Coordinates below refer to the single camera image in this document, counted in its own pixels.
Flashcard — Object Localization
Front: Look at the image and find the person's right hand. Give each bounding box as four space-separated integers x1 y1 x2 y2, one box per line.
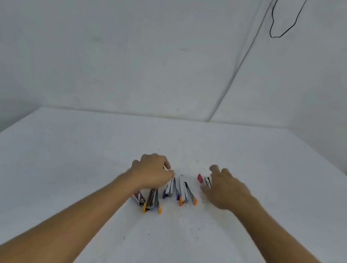
198 163 263 216

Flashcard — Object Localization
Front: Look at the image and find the person's left hand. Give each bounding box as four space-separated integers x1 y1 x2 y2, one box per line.
125 150 178 194

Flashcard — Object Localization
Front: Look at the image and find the person's left forearm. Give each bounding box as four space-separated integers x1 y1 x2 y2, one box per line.
0 149 152 263

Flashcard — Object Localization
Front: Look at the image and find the small red stapler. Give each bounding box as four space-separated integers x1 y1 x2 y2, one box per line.
196 173 214 189

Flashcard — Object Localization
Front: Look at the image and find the small orange stapler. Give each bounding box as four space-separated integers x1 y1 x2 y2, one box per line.
174 176 201 209

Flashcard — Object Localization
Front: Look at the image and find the small purple stapler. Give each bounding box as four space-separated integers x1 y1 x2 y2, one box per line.
162 176 183 202

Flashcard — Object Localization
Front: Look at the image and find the open orange stapler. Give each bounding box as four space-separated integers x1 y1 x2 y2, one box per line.
142 187 165 216

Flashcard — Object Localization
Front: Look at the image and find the small maroon stapler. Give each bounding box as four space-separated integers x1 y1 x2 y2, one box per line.
131 190 147 205

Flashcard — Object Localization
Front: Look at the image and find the black hanging cable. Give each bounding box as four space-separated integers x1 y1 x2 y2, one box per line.
268 0 310 43

